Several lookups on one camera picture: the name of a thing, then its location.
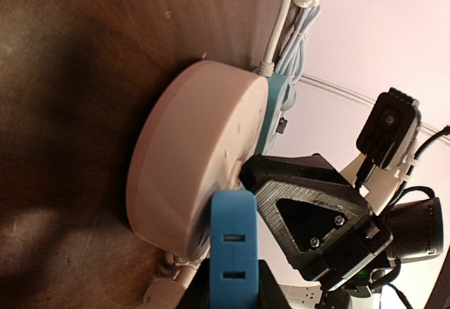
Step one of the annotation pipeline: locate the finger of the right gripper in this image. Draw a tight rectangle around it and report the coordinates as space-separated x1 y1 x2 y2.
239 153 373 265

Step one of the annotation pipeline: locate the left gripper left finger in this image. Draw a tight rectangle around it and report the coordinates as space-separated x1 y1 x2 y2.
177 258 210 309

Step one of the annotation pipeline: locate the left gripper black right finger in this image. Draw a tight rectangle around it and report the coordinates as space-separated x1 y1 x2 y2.
257 260 290 309

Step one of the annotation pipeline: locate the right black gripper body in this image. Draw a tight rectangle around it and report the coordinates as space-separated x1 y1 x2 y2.
298 216 393 291

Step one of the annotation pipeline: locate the white cable with plug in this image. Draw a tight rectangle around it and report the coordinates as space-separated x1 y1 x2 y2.
142 252 205 305

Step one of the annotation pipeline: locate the blue square adapter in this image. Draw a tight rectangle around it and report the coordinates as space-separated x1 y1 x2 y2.
210 190 259 308

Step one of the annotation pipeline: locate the teal power strip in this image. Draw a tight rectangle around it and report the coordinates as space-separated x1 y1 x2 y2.
255 73 296 155

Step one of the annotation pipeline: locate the round pink white power strip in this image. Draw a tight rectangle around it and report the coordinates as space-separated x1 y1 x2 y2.
126 61 269 261

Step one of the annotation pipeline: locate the light blue cable with plug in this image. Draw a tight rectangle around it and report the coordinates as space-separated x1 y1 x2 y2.
276 2 323 84

